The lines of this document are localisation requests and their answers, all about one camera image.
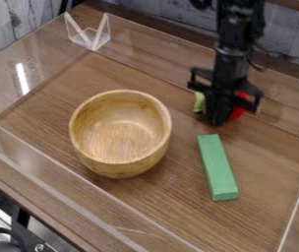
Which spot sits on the red plush strawberry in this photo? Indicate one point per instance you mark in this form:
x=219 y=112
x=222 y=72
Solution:
x=199 y=107

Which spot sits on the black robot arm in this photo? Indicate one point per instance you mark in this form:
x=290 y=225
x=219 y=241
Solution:
x=239 y=26

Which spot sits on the wooden bowl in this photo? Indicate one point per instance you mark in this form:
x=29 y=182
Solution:
x=120 y=131

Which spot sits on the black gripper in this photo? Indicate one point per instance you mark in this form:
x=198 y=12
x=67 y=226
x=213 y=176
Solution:
x=226 y=86

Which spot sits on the green rectangular block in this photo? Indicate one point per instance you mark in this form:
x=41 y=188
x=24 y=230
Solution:
x=219 y=175

